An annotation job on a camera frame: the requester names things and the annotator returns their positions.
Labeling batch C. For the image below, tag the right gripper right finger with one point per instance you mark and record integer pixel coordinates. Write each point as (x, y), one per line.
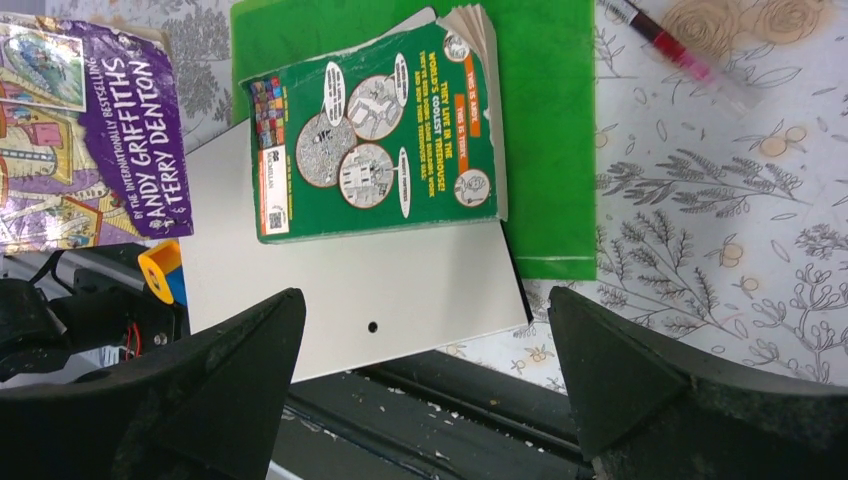
(647, 406)

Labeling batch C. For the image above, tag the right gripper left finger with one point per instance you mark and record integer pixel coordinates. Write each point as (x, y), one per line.
(204, 407)

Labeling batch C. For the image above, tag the white binder folder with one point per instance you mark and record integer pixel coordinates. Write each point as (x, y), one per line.
(369, 298)

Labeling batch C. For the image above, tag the purple Treehouse book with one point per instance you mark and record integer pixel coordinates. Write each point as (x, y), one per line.
(92, 152)

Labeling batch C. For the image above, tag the green plastic folder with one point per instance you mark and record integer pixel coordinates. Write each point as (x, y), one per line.
(545, 55)

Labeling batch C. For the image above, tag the orange blue green block stack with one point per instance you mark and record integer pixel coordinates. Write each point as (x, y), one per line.
(161, 267)

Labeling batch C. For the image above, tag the floral table mat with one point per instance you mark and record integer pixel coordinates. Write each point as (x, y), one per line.
(725, 233)

